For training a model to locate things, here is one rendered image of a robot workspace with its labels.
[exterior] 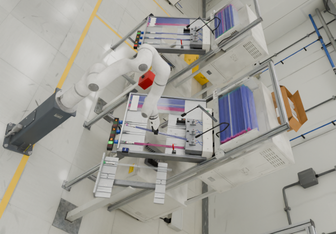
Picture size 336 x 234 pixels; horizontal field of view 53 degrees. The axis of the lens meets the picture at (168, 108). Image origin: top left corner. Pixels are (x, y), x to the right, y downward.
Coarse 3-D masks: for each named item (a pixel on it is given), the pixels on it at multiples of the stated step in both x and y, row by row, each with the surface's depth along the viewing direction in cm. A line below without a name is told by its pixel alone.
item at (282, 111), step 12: (240, 84) 286; (252, 84) 286; (276, 84) 259; (216, 96) 301; (276, 96) 251; (84, 120) 357; (252, 132) 238; (228, 144) 249; (240, 144) 248; (120, 156) 264
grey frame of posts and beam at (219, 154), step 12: (252, 72) 290; (108, 108) 335; (216, 108) 290; (96, 120) 347; (216, 132) 271; (264, 132) 239; (276, 132) 232; (216, 144) 263; (216, 156) 256; (228, 156) 254; (96, 168) 278; (72, 180) 295; (168, 180) 284; (144, 192) 298; (120, 204) 315
